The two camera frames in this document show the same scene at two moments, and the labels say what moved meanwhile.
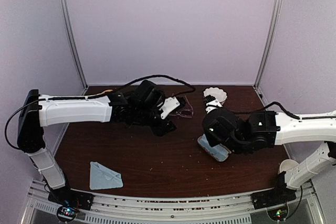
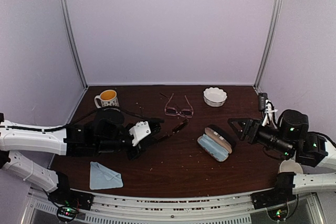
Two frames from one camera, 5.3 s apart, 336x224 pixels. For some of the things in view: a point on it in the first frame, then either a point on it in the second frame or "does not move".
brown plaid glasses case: [219, 152] does not move
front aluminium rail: [230, 209] does not move
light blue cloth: [218, 151] does not move
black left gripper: [164, 128] to [141, 147]
